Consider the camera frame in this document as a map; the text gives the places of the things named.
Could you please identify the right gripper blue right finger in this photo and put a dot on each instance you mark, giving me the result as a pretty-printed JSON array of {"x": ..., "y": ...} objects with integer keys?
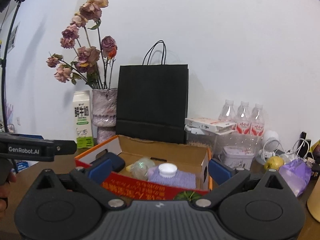
[{"x": 219, "y": 172}]

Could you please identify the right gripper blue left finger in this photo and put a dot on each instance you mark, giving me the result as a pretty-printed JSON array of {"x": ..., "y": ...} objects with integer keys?
[{"x": 99, "y": 170}]

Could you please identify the purple fluffy pouch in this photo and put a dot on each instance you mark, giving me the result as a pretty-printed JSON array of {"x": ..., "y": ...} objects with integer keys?
[{"x": 180, "y": 179}]

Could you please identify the iridescent clear plastic bag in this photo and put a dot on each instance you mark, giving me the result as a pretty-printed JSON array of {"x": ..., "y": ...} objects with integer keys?
[{"x": 139, "y": 169}]

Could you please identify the person's left hand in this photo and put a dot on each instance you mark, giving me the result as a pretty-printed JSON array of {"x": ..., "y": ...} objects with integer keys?
[{"x": 7, "y": 177}]

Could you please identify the white tin container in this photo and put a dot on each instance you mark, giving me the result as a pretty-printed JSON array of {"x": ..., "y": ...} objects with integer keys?
[{"x": 235, "y": 157}]

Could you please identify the flat white red box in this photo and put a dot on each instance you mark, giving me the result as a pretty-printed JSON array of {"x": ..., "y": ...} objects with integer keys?
[{"x": 211, "y": 125}]

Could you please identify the white green milk carton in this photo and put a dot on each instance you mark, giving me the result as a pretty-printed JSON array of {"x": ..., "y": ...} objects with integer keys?
[{"x": 82, "y": 119}]

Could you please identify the red cardboard box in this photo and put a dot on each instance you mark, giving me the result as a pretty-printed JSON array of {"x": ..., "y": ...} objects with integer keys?
[{"x": 192, "y": 159}]

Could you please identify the yellow green pear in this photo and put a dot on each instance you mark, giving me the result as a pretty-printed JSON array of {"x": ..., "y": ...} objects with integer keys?
[{"x": 274, "y": 162}]

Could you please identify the water bottle right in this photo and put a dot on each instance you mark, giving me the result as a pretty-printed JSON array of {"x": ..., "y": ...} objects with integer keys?
[{"x": 257, "y": 121}]

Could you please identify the water bottle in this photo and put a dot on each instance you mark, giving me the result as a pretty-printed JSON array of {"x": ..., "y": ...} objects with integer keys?
[
  {"x": 242, "y": 118},
  {"x": 228, "y": 112},
  {"x": 257, "y": 121}
]

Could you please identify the water bottle middle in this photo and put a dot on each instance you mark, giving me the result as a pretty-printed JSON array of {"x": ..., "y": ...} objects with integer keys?
[{"x": 242, "y": 118}]

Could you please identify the white round device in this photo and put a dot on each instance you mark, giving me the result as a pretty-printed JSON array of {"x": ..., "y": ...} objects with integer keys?
[{"x": 269, "y": 144}]

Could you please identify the water bottle left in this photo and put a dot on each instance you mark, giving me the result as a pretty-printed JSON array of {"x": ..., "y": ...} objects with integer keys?
[{"x": 228, "y": 112}]

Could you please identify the pink textured vase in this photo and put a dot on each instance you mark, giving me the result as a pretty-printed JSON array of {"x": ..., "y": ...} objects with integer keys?
[{"x": 104, "y": 111}]

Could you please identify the purple gift bag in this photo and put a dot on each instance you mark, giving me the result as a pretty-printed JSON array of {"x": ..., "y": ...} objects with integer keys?
[{"x": 297, "y": 175}]

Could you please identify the black paper shopping bag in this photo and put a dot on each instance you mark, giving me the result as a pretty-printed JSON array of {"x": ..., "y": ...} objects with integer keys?
[{"x": 152, "y": 100}]

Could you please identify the colourful snack packet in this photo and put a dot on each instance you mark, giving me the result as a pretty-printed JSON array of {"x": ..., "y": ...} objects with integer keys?
[{"x": 315, "y": 150}]

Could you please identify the dried pink roses bouquet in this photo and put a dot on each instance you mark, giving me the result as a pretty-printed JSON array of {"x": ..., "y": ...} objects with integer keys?
[{"x": 94, "y": 55}]

